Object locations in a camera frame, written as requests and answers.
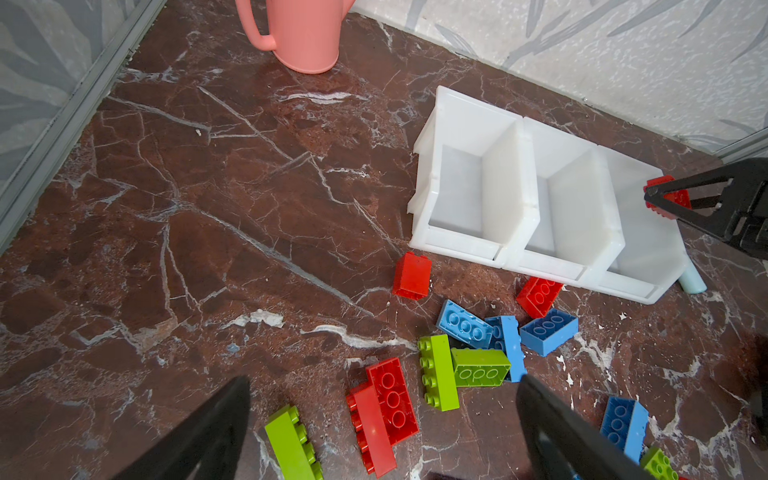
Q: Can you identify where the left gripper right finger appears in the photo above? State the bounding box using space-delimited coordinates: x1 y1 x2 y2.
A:
516 374 651 479

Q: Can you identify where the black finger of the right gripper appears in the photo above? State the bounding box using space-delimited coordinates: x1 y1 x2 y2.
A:
644 157 767 260

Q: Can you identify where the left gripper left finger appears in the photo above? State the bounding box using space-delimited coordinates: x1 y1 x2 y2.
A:
115 376 251 479

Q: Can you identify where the blue lego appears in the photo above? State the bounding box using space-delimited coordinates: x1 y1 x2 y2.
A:
600 397 649 463
485 316 527 383
519 309 578 357
437 300 493 349

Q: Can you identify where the red lego pair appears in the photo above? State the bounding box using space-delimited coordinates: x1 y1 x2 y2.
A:
346 358 420 479

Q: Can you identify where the green lego right tilted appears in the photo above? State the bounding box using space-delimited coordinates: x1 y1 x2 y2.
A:
640 447 680 480

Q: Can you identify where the green lego far left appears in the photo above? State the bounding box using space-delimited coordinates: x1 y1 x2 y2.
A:
265 404 324 480

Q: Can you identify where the green lego flat centre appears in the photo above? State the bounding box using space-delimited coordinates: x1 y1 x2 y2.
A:
451 348 511 387

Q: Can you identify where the blue lego upright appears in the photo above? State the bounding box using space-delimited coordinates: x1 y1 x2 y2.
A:
485 316 527 383

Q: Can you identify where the green lego upright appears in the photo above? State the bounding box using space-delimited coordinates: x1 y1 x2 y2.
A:
418 334 460 412

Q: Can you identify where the white three-compartment bin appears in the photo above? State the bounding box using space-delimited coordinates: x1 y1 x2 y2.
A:
407 86 689 304

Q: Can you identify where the pink watering can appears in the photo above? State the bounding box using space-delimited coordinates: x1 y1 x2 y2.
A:
236 0 354 74

